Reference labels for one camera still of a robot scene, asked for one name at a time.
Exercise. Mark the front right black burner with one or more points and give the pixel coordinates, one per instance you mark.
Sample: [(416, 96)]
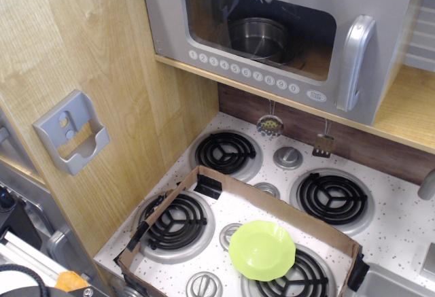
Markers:
[(305, 279)]

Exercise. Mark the silver sink basin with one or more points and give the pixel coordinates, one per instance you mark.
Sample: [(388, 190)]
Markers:
[(380, 282)]

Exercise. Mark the grey oven door handle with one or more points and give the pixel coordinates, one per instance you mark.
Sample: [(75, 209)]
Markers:
[(57, 247)]

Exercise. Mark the grey stove knob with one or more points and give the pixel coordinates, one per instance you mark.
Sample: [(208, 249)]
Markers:
[(226, 234), (204, 284), (268, 188), (288, 158)]

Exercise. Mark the grey back stove knob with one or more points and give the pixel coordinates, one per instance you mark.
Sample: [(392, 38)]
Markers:
[(288, 158)]

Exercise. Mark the back right black burner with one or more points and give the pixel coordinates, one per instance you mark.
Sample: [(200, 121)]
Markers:
[(334, 199)]

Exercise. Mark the black burner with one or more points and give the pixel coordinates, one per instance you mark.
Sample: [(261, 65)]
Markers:
[(180, 225), (305, 279), (226, 152), (334, 199)]

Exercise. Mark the stainless steel pot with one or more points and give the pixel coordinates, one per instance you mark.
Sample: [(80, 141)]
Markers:
[(262, 40)]

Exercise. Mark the lime green plastic plate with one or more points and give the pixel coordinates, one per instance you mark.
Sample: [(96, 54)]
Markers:
[(262, 250)]

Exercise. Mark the grey front stove knob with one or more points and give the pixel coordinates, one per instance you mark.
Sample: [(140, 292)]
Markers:
[(204, 284)]

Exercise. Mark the hanging small metal spatula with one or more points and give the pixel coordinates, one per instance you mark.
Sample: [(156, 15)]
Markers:
[(324, 142)]

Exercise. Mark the back left black burner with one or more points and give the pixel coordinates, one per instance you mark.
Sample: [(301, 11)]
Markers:
[(226, 152)]

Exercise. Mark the grey middle stove knob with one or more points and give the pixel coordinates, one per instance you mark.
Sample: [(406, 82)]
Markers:
[(268, 188)]

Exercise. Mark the grey plastic wall holder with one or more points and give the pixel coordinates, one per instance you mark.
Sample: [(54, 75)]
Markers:
[(64, 121)]

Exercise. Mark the hanging round metal strainer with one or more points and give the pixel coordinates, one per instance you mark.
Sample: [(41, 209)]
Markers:
[(270, 125)]

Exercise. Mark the orange tape piece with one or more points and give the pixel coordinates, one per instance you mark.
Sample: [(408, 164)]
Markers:
[(69, 281)]

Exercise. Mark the silver microwave door handle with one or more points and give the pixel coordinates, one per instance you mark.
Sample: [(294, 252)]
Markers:
[(358, 36)]

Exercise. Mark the grey centre stove knob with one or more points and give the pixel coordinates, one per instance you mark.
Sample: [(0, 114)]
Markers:
[(226, 234)]

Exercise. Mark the grey toy microwave door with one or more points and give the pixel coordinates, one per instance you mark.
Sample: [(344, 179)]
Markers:
[(337, 56)]

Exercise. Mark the front left black burner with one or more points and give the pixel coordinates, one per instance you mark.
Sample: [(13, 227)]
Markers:
[(180, 225)]

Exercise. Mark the brown cardboard frame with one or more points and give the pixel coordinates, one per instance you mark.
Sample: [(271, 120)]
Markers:
[(212, 235)]

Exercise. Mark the grey sink faucet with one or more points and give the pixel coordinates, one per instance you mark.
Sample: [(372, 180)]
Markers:
[(427, 188)]

